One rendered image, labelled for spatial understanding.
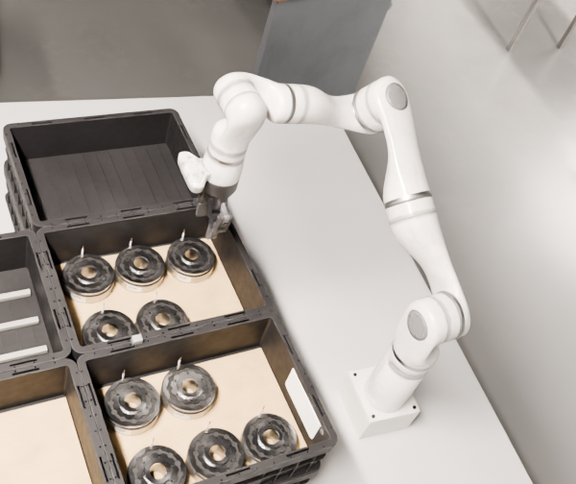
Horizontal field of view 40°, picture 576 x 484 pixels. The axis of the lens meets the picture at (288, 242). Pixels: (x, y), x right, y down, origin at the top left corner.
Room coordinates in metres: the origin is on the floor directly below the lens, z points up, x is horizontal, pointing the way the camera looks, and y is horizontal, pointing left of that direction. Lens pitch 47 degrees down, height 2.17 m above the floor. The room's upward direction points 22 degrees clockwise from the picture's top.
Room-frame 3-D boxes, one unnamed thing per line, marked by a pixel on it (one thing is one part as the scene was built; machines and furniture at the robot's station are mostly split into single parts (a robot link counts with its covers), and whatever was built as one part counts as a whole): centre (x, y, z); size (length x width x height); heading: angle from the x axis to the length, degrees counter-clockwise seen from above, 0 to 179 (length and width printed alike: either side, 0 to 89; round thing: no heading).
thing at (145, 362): (0.72, 0.03, 0.87); 0.40 x 0.30 x 0.11; 131
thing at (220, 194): (1.05, 0.16, 1.11); 0.08 x 0.08 x 0.09
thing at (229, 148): (1.04, 0.16, 1.28); 0.09 x 0.07 x 0.15; 43
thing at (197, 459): (0.67, -0.02, 0.86); 0.10 x 0.10 x 0.01
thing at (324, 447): (0.72, 0.03, 0.92); 0.40 x 0.30 x 0.02; 131
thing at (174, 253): (1.07, 0.18, 0.86); 0.10 x 0.10 x 0.01
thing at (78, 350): (0.95, 0.22, 0.92); 0.40 x 0.30 x 0.02; 131
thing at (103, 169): (1.18, 0.42, 0.87); 0.40 x 0.30 x 0.11; 131
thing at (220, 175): (1.04, 0.18, 1.18); 0.11 x 0.09 x 0.06; 130
